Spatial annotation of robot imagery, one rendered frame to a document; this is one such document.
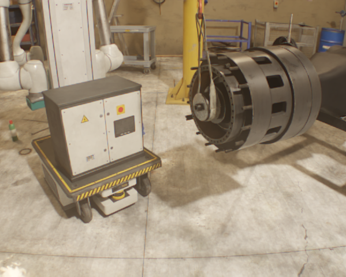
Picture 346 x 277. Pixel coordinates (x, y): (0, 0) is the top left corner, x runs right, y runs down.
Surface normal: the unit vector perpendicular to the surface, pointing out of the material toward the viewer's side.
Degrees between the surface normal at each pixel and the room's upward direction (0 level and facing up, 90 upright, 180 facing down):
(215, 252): 0
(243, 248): 0
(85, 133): 90
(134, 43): 90
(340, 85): 90
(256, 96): 65
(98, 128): 90
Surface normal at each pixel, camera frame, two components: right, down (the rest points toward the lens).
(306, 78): 0.39, -0.16
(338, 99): 0.14, 0.45
